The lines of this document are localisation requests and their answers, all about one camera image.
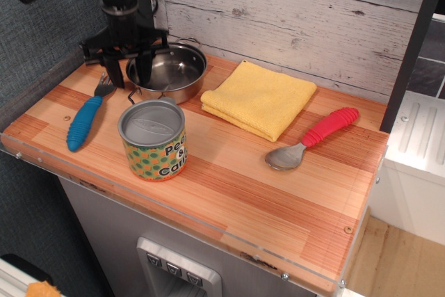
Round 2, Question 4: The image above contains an orange object bottom left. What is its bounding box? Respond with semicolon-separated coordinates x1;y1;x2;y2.
25;281;62;297

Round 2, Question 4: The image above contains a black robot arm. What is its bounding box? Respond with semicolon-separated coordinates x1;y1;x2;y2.
81;0;168;88

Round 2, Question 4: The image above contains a stainless steel pot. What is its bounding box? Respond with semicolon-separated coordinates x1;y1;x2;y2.
126;37;207;104

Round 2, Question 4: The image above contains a dark right vertical post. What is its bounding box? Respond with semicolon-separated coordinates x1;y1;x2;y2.
380;0;439;134

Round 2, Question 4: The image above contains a peas and carrots toy can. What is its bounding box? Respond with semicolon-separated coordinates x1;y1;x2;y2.
118;97;188;182

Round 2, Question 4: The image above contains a folded yellow towel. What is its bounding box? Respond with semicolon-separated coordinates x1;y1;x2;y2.
201;61;317;142

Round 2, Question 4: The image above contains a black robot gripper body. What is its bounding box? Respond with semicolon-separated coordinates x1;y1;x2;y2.
80;10;168;65

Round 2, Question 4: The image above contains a grey toy fridge cabinet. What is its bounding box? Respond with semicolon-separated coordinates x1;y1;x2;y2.
61;179;313;296

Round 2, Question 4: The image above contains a red handled spoon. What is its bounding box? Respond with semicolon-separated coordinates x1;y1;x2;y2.
265;107;359;170

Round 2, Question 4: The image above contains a silver ice dispenser panel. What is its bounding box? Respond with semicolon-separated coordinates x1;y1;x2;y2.
136;237;223;296

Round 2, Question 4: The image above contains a blue handled fork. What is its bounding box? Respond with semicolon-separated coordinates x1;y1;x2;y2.
66;72;115;152

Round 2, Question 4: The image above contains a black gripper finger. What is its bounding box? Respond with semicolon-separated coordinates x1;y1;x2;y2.
103;54;125;88
135;50;154;87

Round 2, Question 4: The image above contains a white toy sink unit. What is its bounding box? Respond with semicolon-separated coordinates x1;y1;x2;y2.
367;13;445;246

